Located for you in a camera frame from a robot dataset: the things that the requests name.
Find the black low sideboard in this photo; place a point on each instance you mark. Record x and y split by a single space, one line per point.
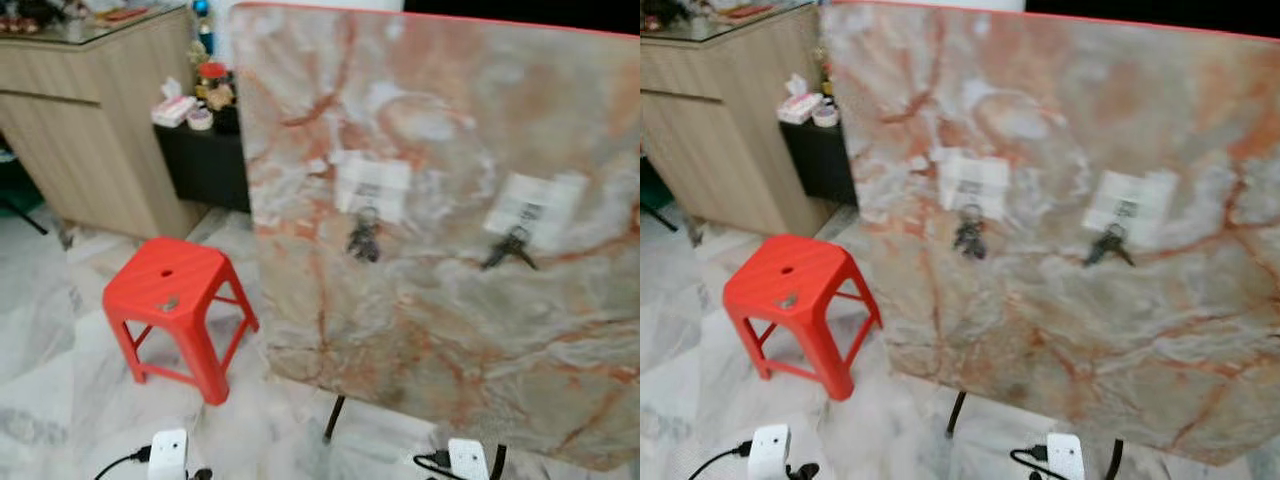
205 170
820 165

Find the black television screen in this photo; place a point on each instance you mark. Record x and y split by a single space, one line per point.
520 12
1150 14

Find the dark key bunch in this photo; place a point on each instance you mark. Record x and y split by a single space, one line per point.
970 237
365 240

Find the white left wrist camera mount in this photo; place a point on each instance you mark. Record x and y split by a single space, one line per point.
769 452
168 455

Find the red plastic stool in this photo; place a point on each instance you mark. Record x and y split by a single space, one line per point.
160 275
785 275

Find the blue ball trophy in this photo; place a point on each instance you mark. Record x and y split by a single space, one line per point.
202 15

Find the black metal table leg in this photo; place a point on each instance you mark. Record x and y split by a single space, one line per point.
1115 460
956 414
334 418
498 463

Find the green plastic basin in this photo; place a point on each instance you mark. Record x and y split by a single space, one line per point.
15 190
650 195

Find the white tape roll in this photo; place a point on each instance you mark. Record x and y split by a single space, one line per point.
199 120
825 116

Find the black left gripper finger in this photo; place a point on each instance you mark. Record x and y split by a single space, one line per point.
200 474
804 471

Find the pink tissue pack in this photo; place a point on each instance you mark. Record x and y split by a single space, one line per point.
173 108
800 105

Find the red-lidded clear jar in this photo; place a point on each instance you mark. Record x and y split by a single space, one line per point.
214 85

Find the light wooden cabinet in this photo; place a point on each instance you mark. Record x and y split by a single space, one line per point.
90 140
720 140

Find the red flat book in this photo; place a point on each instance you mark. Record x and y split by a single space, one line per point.
122 15
748 12

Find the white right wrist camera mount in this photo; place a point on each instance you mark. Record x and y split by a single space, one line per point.
1065 457
468 460

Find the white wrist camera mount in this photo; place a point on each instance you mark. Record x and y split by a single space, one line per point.
468 460
168 455
769 452
1065 457

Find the marble pattern folding table top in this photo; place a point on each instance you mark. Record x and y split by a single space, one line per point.
1060 340
450 340

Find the silver key bunch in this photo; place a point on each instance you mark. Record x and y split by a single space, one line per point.
1108 246
512 250

